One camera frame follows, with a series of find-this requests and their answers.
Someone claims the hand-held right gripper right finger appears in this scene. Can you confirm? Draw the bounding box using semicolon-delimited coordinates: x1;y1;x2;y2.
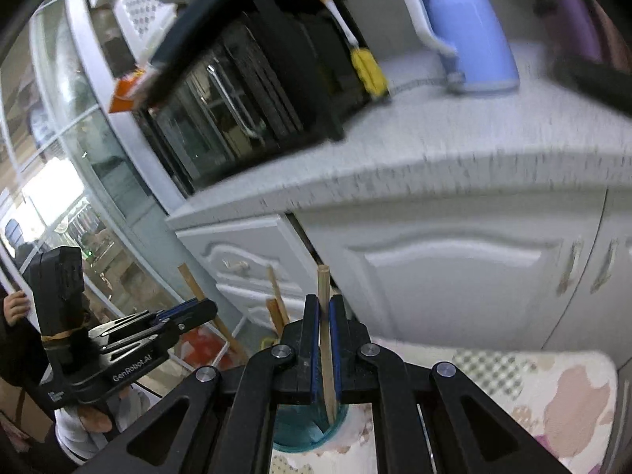
329;294;576;474

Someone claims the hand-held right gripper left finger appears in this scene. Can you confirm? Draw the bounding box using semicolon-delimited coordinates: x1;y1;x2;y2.
74;294;323;474

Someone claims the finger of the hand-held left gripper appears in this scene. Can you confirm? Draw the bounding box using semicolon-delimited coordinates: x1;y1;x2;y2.
101;299;219;356
89;297;201;339

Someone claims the brown wooden chopstick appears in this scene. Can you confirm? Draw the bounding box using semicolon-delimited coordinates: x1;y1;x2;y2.
266;265;292;339
178;263;250;364

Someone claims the light wooden chopstick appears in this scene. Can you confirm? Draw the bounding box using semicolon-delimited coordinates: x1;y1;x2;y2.
317;263;341;428

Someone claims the teal utensil holder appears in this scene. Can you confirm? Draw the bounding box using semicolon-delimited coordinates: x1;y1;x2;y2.
270;399;349;455

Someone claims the person's left forearm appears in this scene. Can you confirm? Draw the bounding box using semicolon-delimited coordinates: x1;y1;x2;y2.
53;384;152;468

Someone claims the person's left hand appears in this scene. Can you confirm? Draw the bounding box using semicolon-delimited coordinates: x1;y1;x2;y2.
78;404;117;433

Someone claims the red plastic bag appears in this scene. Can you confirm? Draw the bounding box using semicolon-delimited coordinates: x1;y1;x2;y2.
172;328;224;372

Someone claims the large white drawer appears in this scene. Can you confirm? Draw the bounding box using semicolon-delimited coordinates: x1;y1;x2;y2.
175;214;318;308

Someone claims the wide white cabinet door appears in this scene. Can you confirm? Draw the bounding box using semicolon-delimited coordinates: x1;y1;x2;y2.
295;186;609;352

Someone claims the white framed glass door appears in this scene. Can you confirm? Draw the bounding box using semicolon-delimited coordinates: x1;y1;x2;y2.
0;0;189;357

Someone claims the orange box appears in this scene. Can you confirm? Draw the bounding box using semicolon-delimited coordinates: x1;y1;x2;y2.
107;66;150;115

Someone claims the black microwave oven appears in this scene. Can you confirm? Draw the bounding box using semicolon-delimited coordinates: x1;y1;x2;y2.
132;9;347;194

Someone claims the printed tablecloth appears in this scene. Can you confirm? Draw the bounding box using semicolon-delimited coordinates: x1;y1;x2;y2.
269;337;619;474

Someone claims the black metal rack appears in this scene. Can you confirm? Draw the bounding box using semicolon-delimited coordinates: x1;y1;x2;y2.
147;0;392;145

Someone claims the yellow sponge bottle brush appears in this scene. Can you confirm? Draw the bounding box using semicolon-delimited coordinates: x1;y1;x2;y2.
303;0;392;100

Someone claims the narrow white cabinet door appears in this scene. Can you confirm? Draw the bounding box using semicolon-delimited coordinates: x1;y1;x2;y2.
542;186;632;357

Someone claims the white perforated basket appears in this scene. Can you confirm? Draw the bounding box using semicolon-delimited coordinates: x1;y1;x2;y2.
81;0;224;51

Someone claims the blue electric kettle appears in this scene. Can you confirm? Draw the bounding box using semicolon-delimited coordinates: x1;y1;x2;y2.
397;0;521;96

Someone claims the purple rice cooker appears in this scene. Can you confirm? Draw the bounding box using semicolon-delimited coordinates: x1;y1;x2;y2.
508;0;632;120

